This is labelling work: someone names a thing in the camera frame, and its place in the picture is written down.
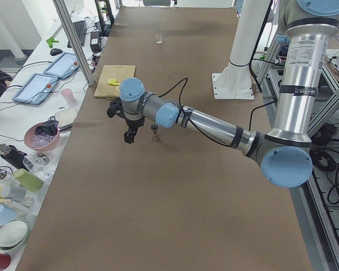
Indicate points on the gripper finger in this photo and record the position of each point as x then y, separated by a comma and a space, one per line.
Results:
129, 135

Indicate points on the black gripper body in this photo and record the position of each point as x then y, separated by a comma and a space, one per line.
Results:
133, 123

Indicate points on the steel double jigger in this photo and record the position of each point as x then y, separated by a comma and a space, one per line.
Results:
154, 128

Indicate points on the small clear glass cup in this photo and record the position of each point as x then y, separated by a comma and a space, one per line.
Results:
159, 38

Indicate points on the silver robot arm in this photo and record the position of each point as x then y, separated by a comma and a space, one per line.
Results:
283, 152

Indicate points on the pink plastic cup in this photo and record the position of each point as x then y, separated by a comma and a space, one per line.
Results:
68, 95

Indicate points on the green tall cup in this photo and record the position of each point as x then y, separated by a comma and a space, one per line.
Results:
28, 180

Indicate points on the light blue cup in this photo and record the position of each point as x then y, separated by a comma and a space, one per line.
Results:
7, 214

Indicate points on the bamboo cutting board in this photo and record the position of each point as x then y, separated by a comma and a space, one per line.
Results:
120, 72

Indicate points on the white rectangular box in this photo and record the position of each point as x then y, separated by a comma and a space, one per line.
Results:
65, 118

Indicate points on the dark cloth in bowl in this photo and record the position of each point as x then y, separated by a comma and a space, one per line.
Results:
49, 128

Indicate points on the pink bowl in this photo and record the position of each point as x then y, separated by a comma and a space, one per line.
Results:
40, 142

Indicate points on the clear wine glass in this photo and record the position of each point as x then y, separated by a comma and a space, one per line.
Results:
36, 162

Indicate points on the far blue teach pendant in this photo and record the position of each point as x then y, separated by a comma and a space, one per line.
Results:
63, 67

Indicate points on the blue teach pendant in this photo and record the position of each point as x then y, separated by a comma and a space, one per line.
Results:
63, 67
36, 89

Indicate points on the near blue teach pendant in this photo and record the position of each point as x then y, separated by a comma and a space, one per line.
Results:
36, 89

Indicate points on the black computer mouse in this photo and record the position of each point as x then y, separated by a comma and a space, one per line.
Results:
55, 51

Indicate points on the black keyboard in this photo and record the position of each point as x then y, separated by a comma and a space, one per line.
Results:
80, 29

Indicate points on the black thermos bottle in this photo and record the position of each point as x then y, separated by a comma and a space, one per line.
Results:
13, 156

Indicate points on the grey green bowl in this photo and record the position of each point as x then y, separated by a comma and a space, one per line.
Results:
14, 234

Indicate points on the lemon slice on knife handle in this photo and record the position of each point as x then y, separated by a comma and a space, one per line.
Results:
111, 80

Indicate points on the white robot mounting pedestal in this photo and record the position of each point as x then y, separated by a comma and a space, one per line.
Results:
234, 82

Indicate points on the aluminium frame post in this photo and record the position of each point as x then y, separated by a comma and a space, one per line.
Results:
74, 40

